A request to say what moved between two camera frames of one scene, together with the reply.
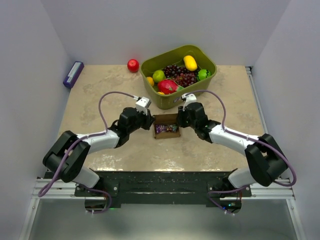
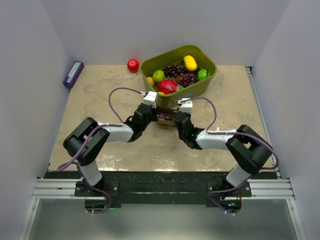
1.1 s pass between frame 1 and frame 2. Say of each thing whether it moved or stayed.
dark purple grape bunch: stayed
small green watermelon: stayed
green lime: stayed
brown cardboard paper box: moved
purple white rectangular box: stayed
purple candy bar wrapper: moved
